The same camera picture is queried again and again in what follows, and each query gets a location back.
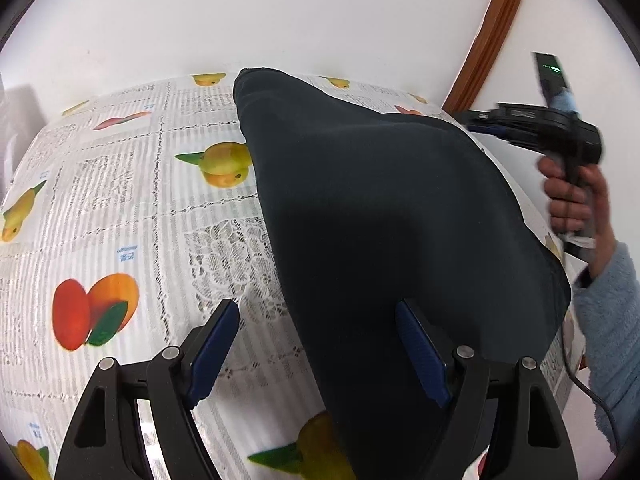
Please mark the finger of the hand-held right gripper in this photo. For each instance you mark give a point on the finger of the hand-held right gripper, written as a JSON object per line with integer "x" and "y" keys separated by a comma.
{"x": 477, "y": 116}
{"x": 487, "y": 131}

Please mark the person's right forearm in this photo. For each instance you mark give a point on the person's right forearm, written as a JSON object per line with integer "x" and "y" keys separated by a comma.
{"x": 610, "y": 320}

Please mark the fruit print lace tablecloth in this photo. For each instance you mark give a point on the fruit print lace tablecloth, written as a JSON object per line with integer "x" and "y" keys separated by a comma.
{"x": 125, "y": 210}

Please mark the wooden door frame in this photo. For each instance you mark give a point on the wooden door frame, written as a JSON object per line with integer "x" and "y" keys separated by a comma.
{"x": 500, "y": 15}

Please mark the black sweatshirt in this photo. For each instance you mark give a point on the black sweatshirt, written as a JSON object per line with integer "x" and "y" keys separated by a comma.
{"x": 390, "y": 220}

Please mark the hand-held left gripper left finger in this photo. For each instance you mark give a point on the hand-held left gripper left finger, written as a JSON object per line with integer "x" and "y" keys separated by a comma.
{"x": 215, "y": 350}

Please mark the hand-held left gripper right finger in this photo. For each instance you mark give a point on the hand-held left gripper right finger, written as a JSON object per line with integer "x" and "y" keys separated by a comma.
{"x": 422, "y": 355}

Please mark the person's right hand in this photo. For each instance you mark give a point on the person's right hand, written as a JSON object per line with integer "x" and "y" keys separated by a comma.
{"x": 562, "y": 205}

